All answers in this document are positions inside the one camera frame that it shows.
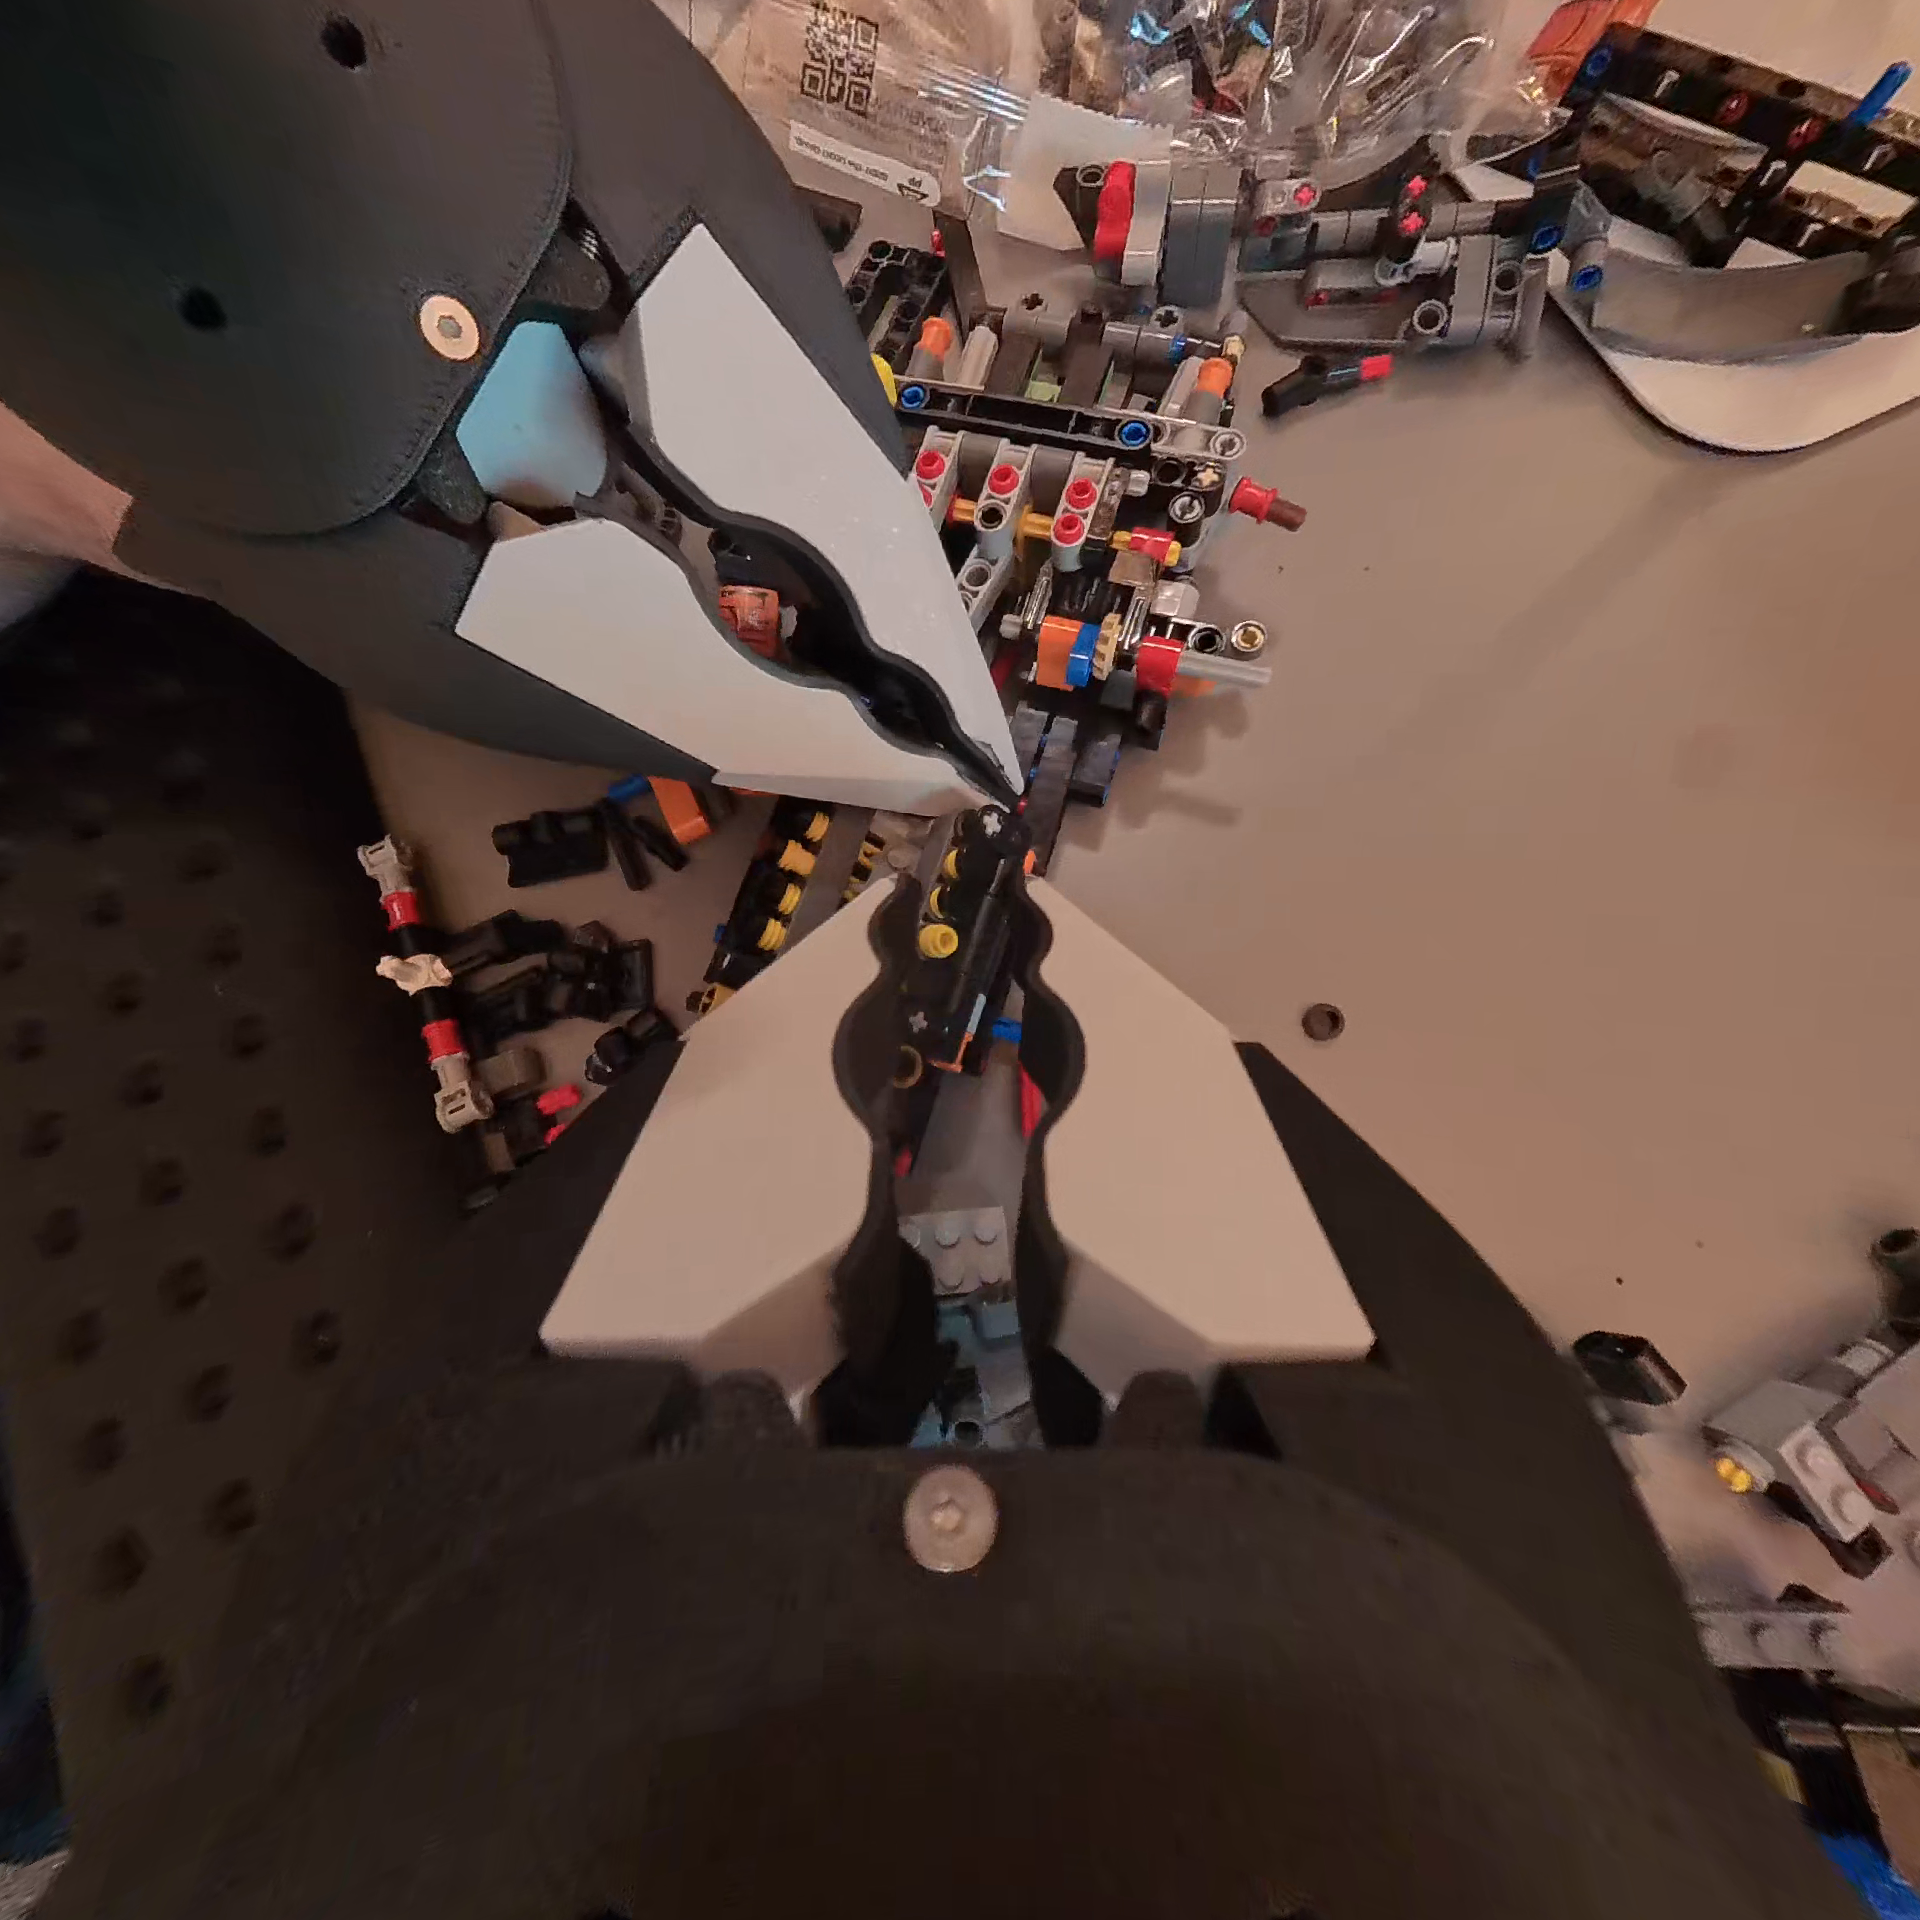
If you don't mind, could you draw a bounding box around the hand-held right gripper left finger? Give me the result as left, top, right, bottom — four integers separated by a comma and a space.
539, 875, 963, 1447

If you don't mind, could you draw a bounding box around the tall black lego frame assembly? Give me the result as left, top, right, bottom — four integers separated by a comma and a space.
1553, 15, 1920, 267

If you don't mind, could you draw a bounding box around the person's left hand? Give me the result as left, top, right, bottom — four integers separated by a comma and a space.
0, 401, 142, 622

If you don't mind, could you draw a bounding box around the empty clear plastic bag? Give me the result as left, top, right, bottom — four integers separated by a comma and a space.
707, 0, 1140, 243

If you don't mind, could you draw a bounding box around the small orange lego beam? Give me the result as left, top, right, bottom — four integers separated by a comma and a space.
608, 771, 738, 851

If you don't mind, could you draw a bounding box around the lego car chassis assembly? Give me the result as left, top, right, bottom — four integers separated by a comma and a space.
697, 240, 1310, 1352

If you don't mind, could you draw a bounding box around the black lego double connector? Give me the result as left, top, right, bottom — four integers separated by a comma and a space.
492, 809, 694, 889

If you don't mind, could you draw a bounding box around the black axle with red bushings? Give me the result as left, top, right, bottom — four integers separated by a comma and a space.
356, 837, 498, 1203

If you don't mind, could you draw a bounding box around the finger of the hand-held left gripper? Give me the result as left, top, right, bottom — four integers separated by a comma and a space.
620, 223, 1029, 800
454, 512, 1023, 821

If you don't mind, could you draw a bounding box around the grey lego subassembly with curved panel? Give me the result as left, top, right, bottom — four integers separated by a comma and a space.
1052, 151, 1901, 361

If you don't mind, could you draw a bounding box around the small black lego slope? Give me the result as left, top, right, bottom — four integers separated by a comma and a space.
1572, 1334, 1690, 1403

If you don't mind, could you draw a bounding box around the cluster of black lego connectors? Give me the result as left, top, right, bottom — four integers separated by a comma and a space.
457, 906, 680, 1186

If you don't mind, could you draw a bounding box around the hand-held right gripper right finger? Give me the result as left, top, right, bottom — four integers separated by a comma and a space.
1012, 878, 1379, 1447

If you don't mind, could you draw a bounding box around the black perforated panel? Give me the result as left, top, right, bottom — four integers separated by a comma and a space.
0, 572, 677, 1920

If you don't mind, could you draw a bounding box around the black lego pin with red end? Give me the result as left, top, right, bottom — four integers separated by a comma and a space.
1260, 353, 1397, 419

